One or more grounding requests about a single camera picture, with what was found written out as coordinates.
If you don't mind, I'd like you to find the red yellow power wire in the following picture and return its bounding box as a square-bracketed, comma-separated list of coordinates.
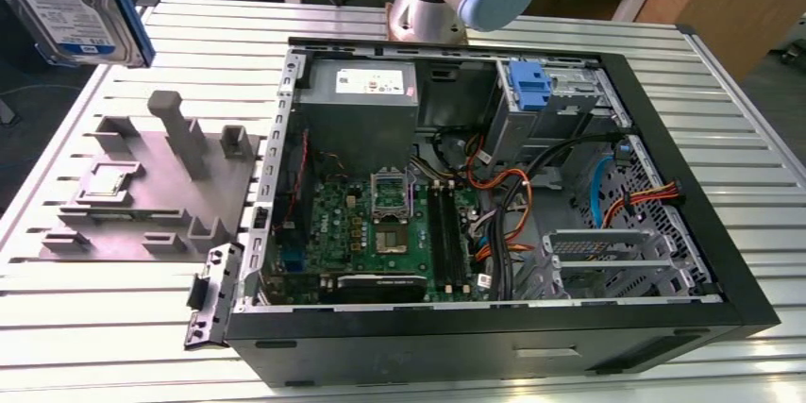
[601, 179, 686, 230]

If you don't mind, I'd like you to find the hard disk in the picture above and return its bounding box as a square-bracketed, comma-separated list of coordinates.
[0, 0, 157, 68]

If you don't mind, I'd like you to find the metal disk bay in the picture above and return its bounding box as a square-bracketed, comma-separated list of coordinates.
[532, 227, 701, 300]

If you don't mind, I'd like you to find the thin locking lever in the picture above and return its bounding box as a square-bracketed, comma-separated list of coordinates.
[406, 169, 418, 225]

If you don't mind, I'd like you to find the metal socket cover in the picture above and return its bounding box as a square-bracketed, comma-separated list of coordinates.
[370, 166, 414, 225]

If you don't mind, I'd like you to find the grey power supply unit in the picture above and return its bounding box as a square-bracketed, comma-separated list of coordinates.
[295, 58, 422, 173]

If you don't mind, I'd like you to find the black RAM slot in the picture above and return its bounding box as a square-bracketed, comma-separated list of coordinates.
[440, 180, 473, 294]
[426, 180, 454, 294]

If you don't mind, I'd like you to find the CPU socket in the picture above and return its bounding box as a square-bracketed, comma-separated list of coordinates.
[371, 221, 416, 259]

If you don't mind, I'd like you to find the green motherboard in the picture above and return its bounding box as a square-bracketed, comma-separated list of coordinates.
[261, 161, 505, 303]

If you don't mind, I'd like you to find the grey metal drive cage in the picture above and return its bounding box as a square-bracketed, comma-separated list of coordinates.
[490, 57, 632, 168]

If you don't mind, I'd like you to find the black graphics card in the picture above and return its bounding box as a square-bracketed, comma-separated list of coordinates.
[318, 273, 430, 305]

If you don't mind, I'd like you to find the blue plastic drive latch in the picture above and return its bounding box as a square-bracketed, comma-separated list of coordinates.
[506, 60, 553, 111]

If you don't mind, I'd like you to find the black PC case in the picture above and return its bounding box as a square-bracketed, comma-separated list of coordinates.
[183, 36, 782, 388]

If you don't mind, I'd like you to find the grey expansion card latch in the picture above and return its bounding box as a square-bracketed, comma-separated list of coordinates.
[183, 241, 247, 352]

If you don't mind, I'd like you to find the grey parts rack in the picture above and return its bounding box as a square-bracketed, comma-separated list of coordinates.
[38, 90, 266, 266]

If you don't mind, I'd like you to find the green RAM stick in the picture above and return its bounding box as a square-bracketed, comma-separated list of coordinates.
[91, 213, 157, 225]

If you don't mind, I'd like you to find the silver CPU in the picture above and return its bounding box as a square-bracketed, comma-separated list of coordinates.
[85, 171, 127, 197]

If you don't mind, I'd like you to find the orange wire bundle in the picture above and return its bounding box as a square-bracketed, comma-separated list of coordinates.
[466, 164, 537, 263]

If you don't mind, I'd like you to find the blue data wire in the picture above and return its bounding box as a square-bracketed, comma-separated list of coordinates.
[592, 136, 633, 229]

